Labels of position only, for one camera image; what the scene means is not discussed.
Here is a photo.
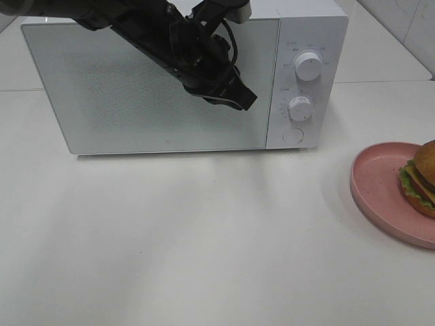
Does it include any round white door button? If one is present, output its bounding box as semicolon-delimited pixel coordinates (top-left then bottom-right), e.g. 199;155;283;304
283;128;304;145

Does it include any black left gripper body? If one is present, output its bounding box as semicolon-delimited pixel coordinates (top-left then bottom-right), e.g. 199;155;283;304
169;33;241;98

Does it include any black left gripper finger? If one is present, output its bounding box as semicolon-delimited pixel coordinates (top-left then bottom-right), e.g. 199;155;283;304
203;76;258;111

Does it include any pink plate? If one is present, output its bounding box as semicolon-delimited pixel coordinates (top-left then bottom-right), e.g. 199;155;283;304
349;142;434;250

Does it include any white microwave door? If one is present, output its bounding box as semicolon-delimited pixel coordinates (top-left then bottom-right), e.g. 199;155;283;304
22;20;279;155

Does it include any white microwave knob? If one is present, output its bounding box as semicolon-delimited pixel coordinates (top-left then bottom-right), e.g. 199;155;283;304
294;49;323;82
287;96;314;122

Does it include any burger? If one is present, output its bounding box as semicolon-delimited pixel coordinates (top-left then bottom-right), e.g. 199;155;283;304
399;141;434;219

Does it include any white microwave oven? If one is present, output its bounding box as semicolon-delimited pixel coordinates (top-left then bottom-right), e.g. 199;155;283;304
21;1;348;149

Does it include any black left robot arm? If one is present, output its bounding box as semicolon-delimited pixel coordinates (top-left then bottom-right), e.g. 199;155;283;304
1;0;257;111

